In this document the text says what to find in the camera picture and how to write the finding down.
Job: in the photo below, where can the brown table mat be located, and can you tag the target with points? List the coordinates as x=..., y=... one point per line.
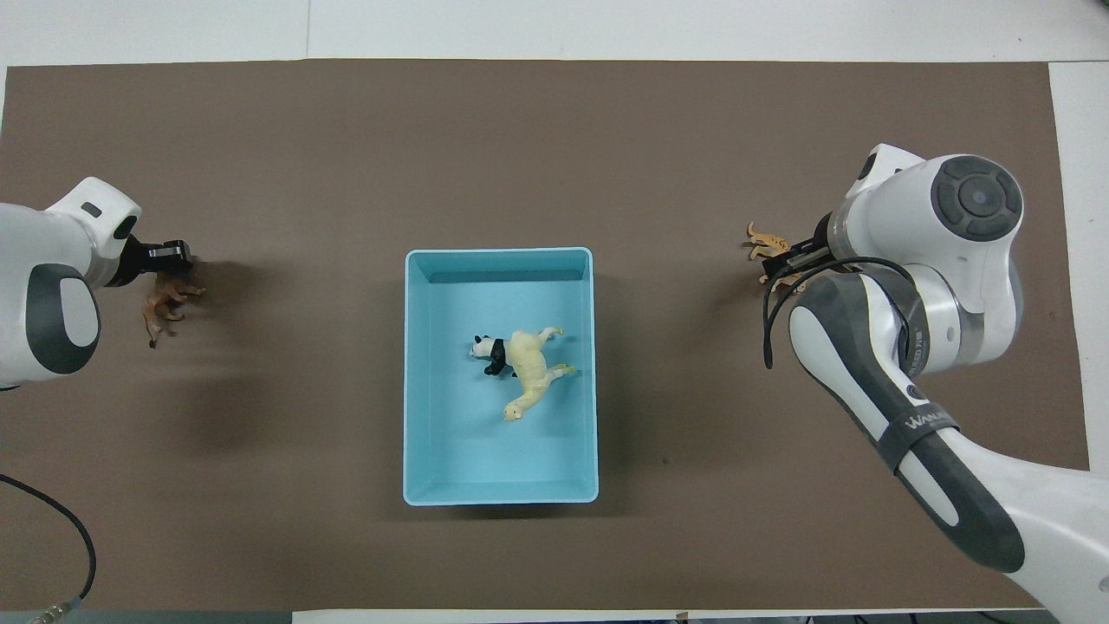
x=554, y=156

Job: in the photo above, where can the light blue storage box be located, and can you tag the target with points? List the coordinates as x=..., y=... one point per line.
x=450, y=451

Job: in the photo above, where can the brown lion toy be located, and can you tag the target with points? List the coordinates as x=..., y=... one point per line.
x=165, y=303

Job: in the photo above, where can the orange tiger toy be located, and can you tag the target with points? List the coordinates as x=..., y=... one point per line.
x=762, y=243

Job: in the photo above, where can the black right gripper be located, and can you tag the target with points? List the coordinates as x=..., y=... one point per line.
x=810, y=247

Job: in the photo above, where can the cream alpaca toy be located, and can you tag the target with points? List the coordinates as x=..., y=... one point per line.
x=533, y=368

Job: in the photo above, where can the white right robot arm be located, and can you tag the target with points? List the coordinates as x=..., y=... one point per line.
x=970, y=260

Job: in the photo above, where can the black white panda toy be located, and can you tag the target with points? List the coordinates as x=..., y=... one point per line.
x=492, y=351

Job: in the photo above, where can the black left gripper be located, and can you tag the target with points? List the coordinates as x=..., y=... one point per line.
x=143, y=260

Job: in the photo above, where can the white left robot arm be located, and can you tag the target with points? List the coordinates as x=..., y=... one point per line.
x=52, y=260

